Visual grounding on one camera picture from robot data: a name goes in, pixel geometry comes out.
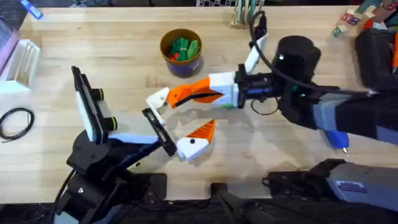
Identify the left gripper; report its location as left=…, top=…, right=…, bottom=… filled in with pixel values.
left=67, top=87, right=178, bottom=177

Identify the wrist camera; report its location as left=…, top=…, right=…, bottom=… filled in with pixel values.
left=248, top=11, right=268, bottom=48
left=91, top=88, right=119, bottom=133

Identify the brown tub with toy vegetables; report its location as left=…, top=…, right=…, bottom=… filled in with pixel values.
left=159, top=28, right=205, bottom=78

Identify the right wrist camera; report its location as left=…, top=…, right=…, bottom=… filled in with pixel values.
left=248, top=11, right=268, bottom=48

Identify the blue handled tool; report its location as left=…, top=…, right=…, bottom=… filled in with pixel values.
left=19, top=0, right=44, bottom=21

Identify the blue electric screwdriver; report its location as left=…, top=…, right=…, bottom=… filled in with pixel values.
left=322, top=129, right=349, bottom=156

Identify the right wrist upright plate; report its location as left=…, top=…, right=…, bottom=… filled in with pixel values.
left=244, top=33, right=269, bottom=75

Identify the heap of toy blocks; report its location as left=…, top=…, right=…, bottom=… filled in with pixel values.
left=331, top=0, right=398, bottom=39

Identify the wooden peg rack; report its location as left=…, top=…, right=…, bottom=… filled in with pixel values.
left=231, top=0, right=266, bottom=30

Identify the black rail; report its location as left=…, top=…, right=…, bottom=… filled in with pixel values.
left=0, top=198, right=398, bottom=224

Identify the wrist upright plate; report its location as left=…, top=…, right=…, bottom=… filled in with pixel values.
left=244, top=33, right=269, bottom=75
left=71, top=65, right=105, bottom=145

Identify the pink flat box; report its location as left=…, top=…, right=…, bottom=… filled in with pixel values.
left=0, top=18, right=20, bottom=75

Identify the left wrist upright plate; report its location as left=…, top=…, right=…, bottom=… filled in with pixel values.
left=71, top=65, right=105, bottom=145

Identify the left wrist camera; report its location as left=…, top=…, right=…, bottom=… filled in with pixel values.
left=91, top=88, right=119, bottom=133

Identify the thin black cable loop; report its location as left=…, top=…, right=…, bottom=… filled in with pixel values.
left=250, top=98, right=280, bottom=116

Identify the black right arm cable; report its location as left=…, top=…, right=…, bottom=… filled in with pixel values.
left=248, top=11, right=374, bottom=96

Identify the black bag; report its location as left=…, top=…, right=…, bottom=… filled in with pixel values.
left=355, top=27, right=398, bottom=91

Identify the coiled black cable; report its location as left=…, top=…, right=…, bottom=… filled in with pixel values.
left=0, top=107, right=35, bottom=143

